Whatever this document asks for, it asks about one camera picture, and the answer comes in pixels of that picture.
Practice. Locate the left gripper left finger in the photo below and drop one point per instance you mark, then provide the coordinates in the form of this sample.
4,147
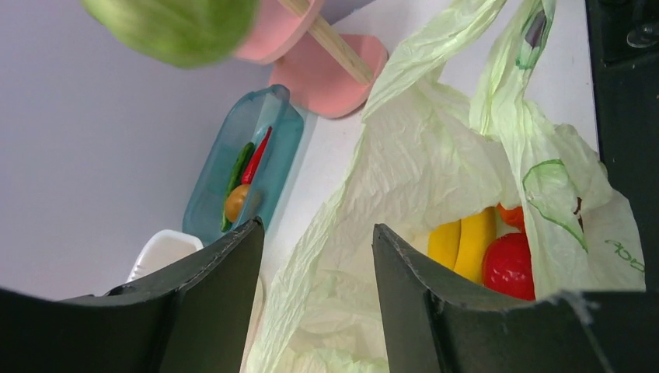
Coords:
191,316

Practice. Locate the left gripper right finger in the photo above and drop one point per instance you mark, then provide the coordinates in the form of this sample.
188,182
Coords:
437,321

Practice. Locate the red tomato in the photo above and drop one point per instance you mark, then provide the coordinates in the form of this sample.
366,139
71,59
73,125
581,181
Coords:
507,267

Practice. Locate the green plastic grocery bag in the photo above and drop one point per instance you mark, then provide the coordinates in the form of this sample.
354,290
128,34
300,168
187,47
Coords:
429,154

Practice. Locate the pink three-tier shelf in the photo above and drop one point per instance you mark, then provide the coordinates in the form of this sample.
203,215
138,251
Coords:
326,72

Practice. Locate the green cabbage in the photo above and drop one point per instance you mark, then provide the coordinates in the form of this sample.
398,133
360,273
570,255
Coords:
182,33

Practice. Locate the white plastic basin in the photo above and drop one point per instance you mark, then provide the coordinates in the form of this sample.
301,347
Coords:
162,249

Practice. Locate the yellow banana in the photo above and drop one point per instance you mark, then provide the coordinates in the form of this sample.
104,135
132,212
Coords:
461,245

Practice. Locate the brown potato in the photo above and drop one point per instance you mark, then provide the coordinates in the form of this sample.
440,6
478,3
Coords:
235,201

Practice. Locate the orange fruit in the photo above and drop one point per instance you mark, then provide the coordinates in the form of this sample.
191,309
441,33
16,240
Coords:
513,217

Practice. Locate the green cucumber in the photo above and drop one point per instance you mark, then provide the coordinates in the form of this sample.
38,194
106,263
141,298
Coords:
235,176

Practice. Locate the red chili pepper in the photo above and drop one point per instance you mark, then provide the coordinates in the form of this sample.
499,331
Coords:
252,166

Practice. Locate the teal plastic tray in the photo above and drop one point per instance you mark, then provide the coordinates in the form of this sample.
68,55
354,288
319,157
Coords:
247,121

